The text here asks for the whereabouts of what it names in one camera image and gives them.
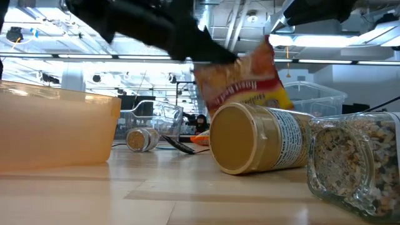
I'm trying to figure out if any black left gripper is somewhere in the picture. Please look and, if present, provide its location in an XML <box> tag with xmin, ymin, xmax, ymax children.
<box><xmin>102</xmin><ymin>0</ymin><xmax>239</xmax><ymax>64</ymax></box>

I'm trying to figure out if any yellow red ramen packet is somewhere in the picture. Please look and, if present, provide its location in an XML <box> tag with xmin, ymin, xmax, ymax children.
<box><xmin>192</xmin><ymin>34</ymin><xmax>296</xmax><ymax>118</ymax></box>

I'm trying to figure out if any orange noodle packet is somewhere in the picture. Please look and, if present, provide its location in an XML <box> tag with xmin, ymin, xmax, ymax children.
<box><xmin>189</xmin><ymin>129</ymin><xmax>211</xmax><ymax>148</ymax></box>

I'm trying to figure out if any black spoon blue handle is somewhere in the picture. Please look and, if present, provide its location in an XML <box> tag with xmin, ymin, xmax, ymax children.
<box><xmin>161</xmin><ymin>134</ymin><xmax>211</xmax><ymax>156</ymax></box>

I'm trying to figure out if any small glass spice jar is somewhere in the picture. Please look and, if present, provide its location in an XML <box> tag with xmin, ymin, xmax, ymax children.
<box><xmin>125</xmin><ymin>126</ymin><xmax>161</xmax><ymax>153</ymax></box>

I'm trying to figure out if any clear empty plastic container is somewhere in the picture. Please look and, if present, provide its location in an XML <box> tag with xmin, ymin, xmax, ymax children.
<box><xmin>113</xmin><ymin>99</ymin><xmax>185</xmax><ymax>144</ymax></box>

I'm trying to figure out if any gold lidded labelled jar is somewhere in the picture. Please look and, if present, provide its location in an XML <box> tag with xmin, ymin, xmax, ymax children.
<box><xmin>208</xmin><ymin>102</ymin><xmax>314</xmax><ymax>176</ymax></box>

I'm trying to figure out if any clear plastic square container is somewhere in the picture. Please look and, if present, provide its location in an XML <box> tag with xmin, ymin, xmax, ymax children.
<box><xmin>282</xmin><ymin>80</ymin><xmax>349</xmax><ymax>118</ymax></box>

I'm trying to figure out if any black background monitor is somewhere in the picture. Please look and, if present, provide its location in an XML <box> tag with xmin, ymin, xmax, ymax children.
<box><xmin>342</xmin><ymin>102</ymin><xmax>371</xmax><ymax>115</ymax></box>

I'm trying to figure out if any glass seasoning jar white label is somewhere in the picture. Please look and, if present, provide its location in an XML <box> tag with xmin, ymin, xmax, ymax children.
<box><xmin>306</xmin><ymin>111</ymin><xmax>400</xmax><ymax>222</ymax></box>

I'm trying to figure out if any orange translucent plastic container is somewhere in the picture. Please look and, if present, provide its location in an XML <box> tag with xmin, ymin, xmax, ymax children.
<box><xmin>0</xmin><ymin>79</ymin><xmax>123</xmax><ymax>173</ymax></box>

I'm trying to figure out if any silver ventilation duct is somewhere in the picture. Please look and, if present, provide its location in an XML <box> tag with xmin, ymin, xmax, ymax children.
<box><xmin>192</xmin><ymin>0</ymin><xmax>217</xmax><ymax>38</ymax></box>
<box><xmin>264</xmin><ymin>0</ymin><xmax>313</xmax><ymax>35</ymax></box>

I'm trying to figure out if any yellow hanging cord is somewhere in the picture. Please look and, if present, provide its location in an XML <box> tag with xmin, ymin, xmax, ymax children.
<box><xmin>285</xmin><ymin>46</ymin><xmax>292</xmax><ymax>79</ymax></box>

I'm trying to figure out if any long ceiling light rail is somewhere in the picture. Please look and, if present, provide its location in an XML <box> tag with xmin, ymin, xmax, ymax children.
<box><xmin>0</xmin><ymin>52</ymin><xmax>400</xmax><ymax>66</ymax></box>

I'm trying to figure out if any thin black cable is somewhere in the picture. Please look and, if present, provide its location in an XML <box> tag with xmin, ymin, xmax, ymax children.
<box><xmin>364</xmin><ymin>95</ymin><xmax>400</xmax><ymax>113</ymax></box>

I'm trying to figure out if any black ceiling device yellow cable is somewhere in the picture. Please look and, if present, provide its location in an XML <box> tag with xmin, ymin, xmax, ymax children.
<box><xmin>5</xmin><ymin>26</ymin><xmax>25</xmax><ymax>44</ymax></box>

